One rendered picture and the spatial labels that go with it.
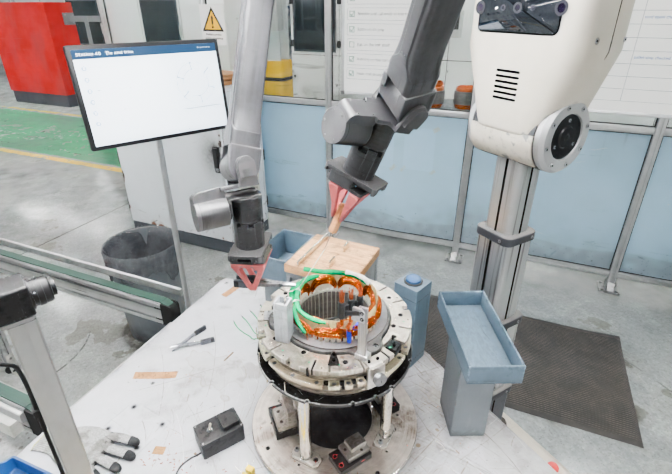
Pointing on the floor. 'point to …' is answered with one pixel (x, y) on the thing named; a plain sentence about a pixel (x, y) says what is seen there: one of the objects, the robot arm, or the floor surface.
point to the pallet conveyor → (152, 304)
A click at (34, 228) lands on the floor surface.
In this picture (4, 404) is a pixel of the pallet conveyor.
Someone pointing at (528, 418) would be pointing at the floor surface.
